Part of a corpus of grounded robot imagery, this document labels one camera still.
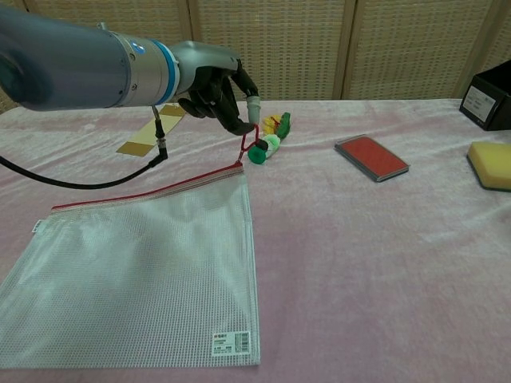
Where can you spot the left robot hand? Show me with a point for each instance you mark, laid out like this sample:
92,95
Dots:
207,85

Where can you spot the clear mesh zipper pouch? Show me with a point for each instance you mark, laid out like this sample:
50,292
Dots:
139,271

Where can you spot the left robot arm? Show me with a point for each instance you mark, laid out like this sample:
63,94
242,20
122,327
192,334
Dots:
80,68

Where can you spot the green yellow feather shuttlecock toy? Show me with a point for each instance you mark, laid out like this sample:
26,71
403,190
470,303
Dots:
275,137

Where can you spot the gold and cream bookmark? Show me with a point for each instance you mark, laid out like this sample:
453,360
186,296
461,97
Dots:
139,139

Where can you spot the bamboo folding screen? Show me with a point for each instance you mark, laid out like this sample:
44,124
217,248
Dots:
299,44

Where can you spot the red ink pad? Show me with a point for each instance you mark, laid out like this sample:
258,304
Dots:
371,157

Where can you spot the pink tablecloth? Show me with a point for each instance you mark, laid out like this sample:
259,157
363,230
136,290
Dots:
379,259

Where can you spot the black cardboard box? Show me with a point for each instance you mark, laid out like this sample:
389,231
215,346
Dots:
493,99

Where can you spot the yellow sponge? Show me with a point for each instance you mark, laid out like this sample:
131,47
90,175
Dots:
493,161

